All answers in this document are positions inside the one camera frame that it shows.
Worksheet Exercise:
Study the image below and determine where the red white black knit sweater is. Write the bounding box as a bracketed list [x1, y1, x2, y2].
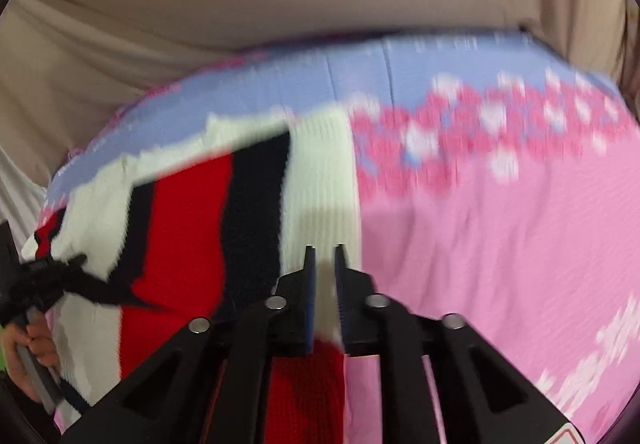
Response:
[22, 106, 361, 443]

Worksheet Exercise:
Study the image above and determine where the person's left hand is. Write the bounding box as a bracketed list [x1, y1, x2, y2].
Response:
[1, 311, 61, 403]

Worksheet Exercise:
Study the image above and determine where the white satin curtain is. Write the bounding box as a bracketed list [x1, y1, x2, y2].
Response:
[0, 149, 46, 250]

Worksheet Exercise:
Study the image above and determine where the pink floral bed sheet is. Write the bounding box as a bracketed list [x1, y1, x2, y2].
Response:
[41, 34, 639, 443]

